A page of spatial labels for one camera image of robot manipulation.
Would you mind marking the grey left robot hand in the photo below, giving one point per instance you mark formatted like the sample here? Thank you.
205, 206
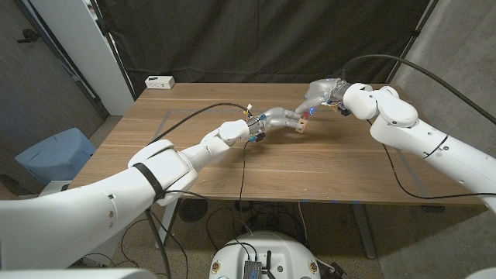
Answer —
275, 118

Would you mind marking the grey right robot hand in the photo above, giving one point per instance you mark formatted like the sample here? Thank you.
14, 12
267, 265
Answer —
323, 93

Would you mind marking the small wooden block with holes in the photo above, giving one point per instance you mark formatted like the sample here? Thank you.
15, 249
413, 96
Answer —
301, 126

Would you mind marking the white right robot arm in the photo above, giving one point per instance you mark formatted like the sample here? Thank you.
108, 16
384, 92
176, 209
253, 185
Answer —
410, 128

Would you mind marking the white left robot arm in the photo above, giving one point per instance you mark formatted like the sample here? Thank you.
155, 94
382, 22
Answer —
77, 221

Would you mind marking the black backdrop curtain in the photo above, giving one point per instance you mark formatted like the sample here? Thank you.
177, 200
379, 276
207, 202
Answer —
252, 38

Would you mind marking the white power strip box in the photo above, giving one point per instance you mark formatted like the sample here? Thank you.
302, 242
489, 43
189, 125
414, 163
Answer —
159, 82

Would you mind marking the round black floor fan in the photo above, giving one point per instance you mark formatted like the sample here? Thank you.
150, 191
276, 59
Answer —
193, 211

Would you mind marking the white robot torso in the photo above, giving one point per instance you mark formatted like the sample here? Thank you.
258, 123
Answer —
286, 252

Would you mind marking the grey table leg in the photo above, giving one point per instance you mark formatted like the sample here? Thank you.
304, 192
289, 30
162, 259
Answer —
364, 232

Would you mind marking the grey device on torso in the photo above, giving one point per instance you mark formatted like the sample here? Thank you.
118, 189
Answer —
252, 270

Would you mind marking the white table leg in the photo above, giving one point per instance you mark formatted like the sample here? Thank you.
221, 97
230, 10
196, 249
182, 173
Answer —
166, 228

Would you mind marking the white cabinet panel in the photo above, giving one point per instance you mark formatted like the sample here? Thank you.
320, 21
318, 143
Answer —
89, 50

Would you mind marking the blue plastic bin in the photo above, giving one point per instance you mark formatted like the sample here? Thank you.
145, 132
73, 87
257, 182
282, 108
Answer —
54, 155

